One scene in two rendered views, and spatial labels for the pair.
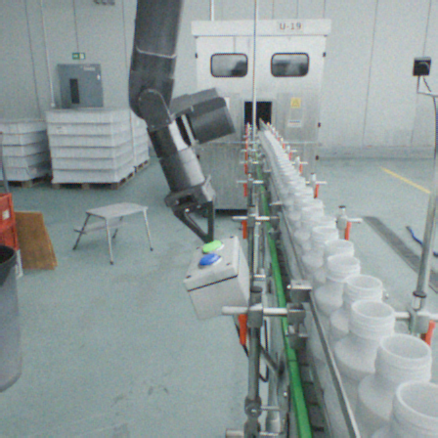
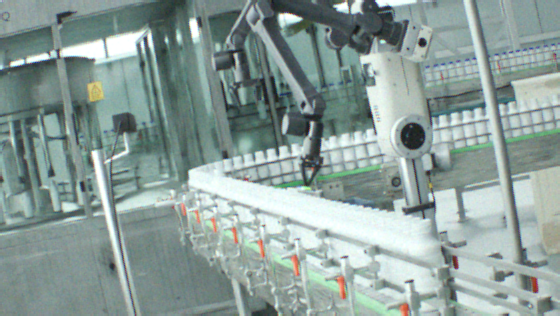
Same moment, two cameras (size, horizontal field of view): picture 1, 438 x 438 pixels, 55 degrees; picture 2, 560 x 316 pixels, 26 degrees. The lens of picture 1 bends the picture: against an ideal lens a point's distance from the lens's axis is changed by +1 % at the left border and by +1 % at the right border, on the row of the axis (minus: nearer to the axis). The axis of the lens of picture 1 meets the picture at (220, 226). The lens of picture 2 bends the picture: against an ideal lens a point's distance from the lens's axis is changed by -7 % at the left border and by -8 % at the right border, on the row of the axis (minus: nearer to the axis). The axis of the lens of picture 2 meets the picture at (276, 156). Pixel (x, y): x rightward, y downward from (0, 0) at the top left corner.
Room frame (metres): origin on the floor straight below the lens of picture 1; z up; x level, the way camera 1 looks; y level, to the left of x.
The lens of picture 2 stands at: (4.64, -1.02, 1.45)
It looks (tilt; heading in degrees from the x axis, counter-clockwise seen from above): 3 degrees down; 167
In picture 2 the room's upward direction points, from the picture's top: 11 degrees counter-clockwise
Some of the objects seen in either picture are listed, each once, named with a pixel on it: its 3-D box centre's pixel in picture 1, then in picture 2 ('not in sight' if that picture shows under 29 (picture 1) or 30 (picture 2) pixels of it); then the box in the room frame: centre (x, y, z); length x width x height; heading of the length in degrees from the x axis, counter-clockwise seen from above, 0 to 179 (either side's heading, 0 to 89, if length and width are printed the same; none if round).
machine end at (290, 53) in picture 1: (256, 123); not in sight; (5.49, -0.46, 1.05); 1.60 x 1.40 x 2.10; 177
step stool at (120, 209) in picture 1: (110, 228); not in sight; (3.69, 1.00, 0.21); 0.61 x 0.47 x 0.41; 50
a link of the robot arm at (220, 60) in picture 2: not in sight; (227, 52); (0.00, -0.01, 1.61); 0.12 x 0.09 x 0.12; 88
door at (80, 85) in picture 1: (83, 110); not in sight; (10.42, 3.26, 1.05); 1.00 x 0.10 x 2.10; 87
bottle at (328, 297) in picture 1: (337, 323); not in sight; (0.46, -0.14, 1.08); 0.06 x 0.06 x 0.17
